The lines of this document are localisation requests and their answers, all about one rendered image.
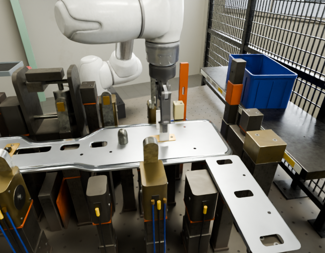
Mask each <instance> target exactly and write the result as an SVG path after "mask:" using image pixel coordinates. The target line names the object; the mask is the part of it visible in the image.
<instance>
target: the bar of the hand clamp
mask: <svg viewBox="0 0 325 253"><path fill-rule="evenodd" d="M150 92H151V106H152V109H154V98H153V97H155V79H153V78H151V77H150Z"/></svg>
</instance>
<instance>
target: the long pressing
mask: <svg viewBox="0 0 325 253"><path fill-rule="evenodd" d="M184 127H186V128H184ZM121 128H123V129H126V131H127V133H128V143H127V144H126V145H120V144H119V143H118V136H117V134H118V131H119V129H121ZM170 134H174V135H175V137H176V140H175V141H167V142H158V159H159V160H162V162H163V165H164V166H165V165H175V164H184V163H194V162H203V161H206V158H211V157H221V156H231V155H232V149H231V147H230V146H229V145H228V143H227V142H226V140H225V139H224V137H223V136H222V135H221V133H220V132H219V130H218V129H217V127H216V126H215V125H214V124H213V123H212V122H211V121H210V120H208V119H193V120H180V121H171V124H170ZM153 135H159V130H157V129H156V122H154V123H141V124H129V125H116V126H104V127H101V128H98V129H96V130H94V131H92V132H90V133H88V134H87V135H85V136H82V137H80V138H75V139H63V140H51V141H39V142H38V141H33V140H32V139H30V138H29V137H27V136H23V135H15V136H3V137H0V149H4V147H5V146H6V145H7V144H13V143H20V145H19V146H18V148H17V150H20V149H31V148H43V147H51V149H50V150H49V151H48V152H41V153H30V154H19V155H13V156H12V160H13V161H14V163H15V164H16V166H18V167H19V170H20V172H21V174H27V173H37V172H48V171H57V170H67V169H77V170H82V171H88V172H95V173H97V172H107V171H117V170H127V169H136V168H139V167H140V166H139V164H140V162H141V161H143V144H142V142H143V140H144V139H145V138H146V137H149V136H153ZM100 142H107V146H105V147H96V148H91V144H92V143H100ZM66 145H79V148H78V149H74V150H63V151H61V150H60V149H61V147H62V146H66ZM193 148H196V149H193ZM110 151H112V153H110ZM80 154H83V155H82V156H81V155H80Z"/></svg>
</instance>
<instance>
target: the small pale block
mask: <svg viewBox="0 0 325 253"><path fill-rule="evenodd" d="M173 118H174V121H180V120H183V119H184V103H183V101H173ZM178 180H181V179H180V164H176V181H178Z"/></svg>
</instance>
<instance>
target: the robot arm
mask: <svg viewBox="0 0 325 253"><path fill-rule="evenodd" d="M54 14H55V19H56V23H57V25H58V28H59V30H60V31H61V33H62V34H63V35H64V36H66V37H67V38H68V39H69V40H71V41H74V42H77V43H81V44H89V45H100V44H112V43H115V51H113V52H112V54H111V57H110V58H109V61H102V59H101V58H99V57H97V56H93V55H91V56H86V57H83V58H82V59H81V60H80V62H79V65H78V72H79V77H80V82H81V83H82V82H84V81H96V87H97V94H98V98H97V101H98V104H99V98H100V95H101V94H102V92H104V91H108V90H107V89H108V88H109V87H111V86H113V85H119V84H123V83H127V82H130V81H133V80H135V79H136V78H137V77H139V76H140V74H141V72H142V64H141V62H140V60H139V59H138V58H137V57H136V56H135V55H134V54H133V52H132V51H133V43H134V39H145V52H146V60H147V62H148V63H149V65H148V66H149V76H150V77H151V78H153V79H155V105H156V129H157V130H159V141H169V138H170V124H171V91H170V89H171V85H170V84H169V81H168V80H169V79H172V78H174V77H175V75H176V63H177V62H178V60H179V47H180V34H181V31H182V28H183V20H184V0H57V2H56V4H55V7H54Z"/></svg>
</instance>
